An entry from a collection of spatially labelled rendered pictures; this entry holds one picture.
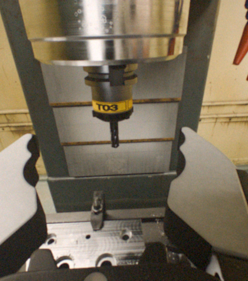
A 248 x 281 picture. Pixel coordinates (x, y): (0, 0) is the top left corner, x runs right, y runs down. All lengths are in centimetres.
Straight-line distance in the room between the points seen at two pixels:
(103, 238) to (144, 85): 49
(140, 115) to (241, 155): 99
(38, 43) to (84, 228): 48
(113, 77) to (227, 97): 110
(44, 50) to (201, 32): 63
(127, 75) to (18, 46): 59
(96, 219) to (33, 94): 50
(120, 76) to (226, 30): 101
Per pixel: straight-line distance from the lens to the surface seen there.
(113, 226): 56
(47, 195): 132
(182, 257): 61
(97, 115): 23
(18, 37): 77
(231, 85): 127
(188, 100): 78
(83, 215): 72
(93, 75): 21
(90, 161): 82
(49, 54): 18
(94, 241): 54
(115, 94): 21
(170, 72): 69
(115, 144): 26
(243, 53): 24
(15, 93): 122
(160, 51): 17
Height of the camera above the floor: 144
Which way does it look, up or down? 29 degrees down
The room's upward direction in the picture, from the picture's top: 2 degrees counter-clockwise
